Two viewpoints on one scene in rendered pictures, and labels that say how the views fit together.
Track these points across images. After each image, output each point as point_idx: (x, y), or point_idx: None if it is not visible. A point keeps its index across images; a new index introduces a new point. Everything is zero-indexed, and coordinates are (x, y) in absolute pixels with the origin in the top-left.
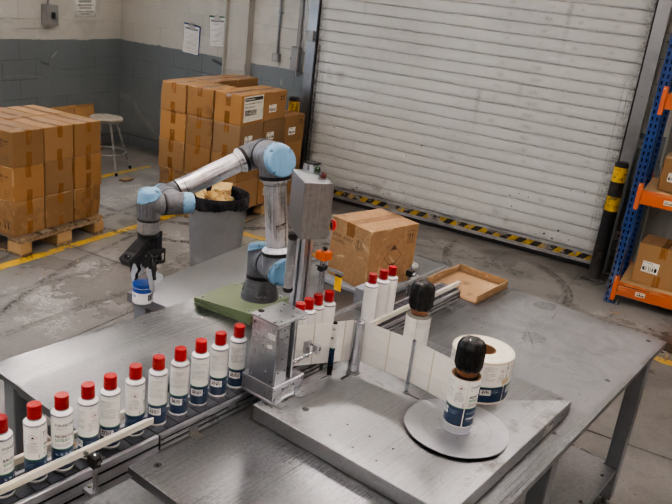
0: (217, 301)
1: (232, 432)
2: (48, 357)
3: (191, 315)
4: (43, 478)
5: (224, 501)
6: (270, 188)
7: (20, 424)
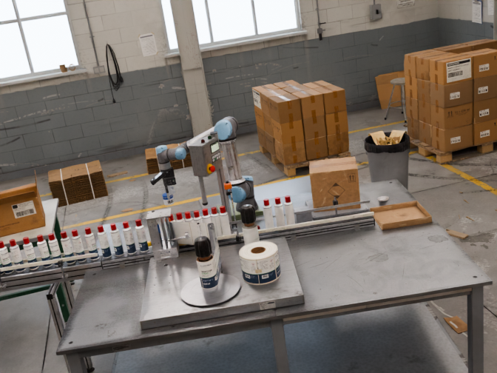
0: None
1: (136, 269)
2: None
3: None
4: (47, 266)
5: (92, 292)
6: (222, 146)
7: None
